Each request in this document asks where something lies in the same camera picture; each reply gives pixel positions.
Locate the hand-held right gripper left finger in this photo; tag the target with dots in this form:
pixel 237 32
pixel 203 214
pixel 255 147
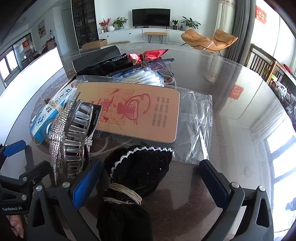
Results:
pixel 85 183

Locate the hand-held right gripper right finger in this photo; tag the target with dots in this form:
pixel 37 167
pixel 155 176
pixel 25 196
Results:
pixel 212 183

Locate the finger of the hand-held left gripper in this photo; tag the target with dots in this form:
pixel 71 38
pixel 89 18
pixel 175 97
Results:
pixel 13 148
pixel 37 172

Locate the rhinestone bow hair clip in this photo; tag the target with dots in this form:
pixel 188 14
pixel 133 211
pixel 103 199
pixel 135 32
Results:
pixel 57 129

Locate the black fuzzy pompom item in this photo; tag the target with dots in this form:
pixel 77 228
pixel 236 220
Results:
pixel 138 171

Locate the black velvet pouch dark tie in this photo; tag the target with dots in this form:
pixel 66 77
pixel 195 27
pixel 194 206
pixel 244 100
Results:
pixel 101 68

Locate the rimless glasses with black arms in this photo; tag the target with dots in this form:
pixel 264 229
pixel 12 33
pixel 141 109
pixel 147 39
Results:
pixel 159 61

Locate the person's left hand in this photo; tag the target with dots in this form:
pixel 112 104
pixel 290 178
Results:
pixel 16 228

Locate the blue white medicine box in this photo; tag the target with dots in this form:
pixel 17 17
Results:
pixel 44 115

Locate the brown card in plastic bag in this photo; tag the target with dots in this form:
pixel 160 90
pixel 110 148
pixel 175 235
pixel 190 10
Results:
pixel 196 129

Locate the red window sign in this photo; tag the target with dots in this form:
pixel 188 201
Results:
pixel 26 43

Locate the wooden dining chair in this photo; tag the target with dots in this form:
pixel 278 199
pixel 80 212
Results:
pixel 50 45

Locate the black rectangular box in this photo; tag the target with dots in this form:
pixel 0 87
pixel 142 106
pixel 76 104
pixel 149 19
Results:
pixel 92 58

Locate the cotton swab bag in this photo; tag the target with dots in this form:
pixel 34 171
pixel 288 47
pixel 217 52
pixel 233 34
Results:
pixel 143 77

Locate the round ceiling light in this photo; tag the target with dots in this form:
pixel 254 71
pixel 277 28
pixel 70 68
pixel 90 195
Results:
pixel 22 20

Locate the cardboard box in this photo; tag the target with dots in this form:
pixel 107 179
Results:
pixel 97 42

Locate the red foil pouch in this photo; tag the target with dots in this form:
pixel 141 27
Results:
pixel 152 54

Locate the dark glass display cabinet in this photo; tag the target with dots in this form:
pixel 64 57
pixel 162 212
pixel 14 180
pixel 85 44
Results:
pixel 84 23

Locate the orange lounge chair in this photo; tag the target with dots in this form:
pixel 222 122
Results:
pixel 222 38

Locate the white round vase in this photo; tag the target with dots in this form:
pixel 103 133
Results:
pixel 111 28

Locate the red flower bouquet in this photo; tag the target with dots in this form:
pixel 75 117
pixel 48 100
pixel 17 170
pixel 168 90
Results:
pixel 104 23

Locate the white television cabinet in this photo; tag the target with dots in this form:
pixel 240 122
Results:
pixel 129 34

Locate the grey curtain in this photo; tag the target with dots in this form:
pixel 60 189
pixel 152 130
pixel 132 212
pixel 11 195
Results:
pixel 240 27

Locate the wooden bench with metal legs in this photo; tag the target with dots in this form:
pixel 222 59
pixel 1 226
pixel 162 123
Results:
pixel 155 33

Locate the large potted plant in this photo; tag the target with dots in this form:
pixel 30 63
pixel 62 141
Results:
pixel 189 23

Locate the small potted plant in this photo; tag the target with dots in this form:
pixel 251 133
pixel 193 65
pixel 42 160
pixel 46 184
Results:
pixel 175 23

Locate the leafy green potted plant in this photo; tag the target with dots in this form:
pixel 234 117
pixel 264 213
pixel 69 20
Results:
pixel 120 22

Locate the white curtain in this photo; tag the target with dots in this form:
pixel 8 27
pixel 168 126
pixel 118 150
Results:
pixel 224 16

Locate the black television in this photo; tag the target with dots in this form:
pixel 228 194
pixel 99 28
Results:
pixel 151 17

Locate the framed wall painting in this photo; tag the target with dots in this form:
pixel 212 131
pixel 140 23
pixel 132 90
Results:
pixel 41 29

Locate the red wall decoration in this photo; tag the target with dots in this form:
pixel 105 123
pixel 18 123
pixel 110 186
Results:
pixel 261 15

